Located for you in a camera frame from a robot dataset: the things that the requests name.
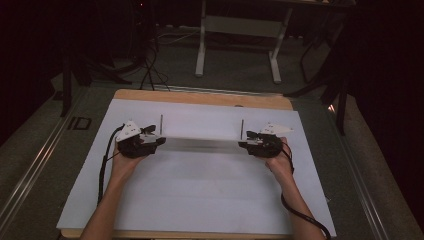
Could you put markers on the person's right hand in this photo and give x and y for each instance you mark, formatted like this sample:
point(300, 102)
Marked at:
point(283, 166)

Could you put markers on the black tripod stand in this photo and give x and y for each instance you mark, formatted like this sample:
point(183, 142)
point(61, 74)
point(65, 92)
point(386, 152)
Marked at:
point(133, 50)

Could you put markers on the white metal desk frame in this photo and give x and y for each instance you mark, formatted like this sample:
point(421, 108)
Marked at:
point(241, 26)

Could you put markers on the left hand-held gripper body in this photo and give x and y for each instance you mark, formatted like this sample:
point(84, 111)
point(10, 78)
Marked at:
point(135, 146)

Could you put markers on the person's left hand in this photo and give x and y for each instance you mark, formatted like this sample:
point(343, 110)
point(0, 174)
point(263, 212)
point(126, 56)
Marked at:
point(122, 166)

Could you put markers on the metal floor rail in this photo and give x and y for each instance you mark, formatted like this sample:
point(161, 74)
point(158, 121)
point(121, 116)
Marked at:
point(31, 173)
point(361, 180)

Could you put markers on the white table sheet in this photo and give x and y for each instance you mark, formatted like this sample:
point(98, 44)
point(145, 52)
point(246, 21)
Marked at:
point(200, 186)

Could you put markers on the black angled stand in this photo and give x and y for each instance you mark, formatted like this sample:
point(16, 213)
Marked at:
point(336, 76)

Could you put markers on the clear acrylic frame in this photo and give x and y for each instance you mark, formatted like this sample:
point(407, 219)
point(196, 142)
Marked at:
point(200, 145)

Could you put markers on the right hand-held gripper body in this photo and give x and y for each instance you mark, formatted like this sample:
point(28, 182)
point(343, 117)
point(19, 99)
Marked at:
point(268, 146)

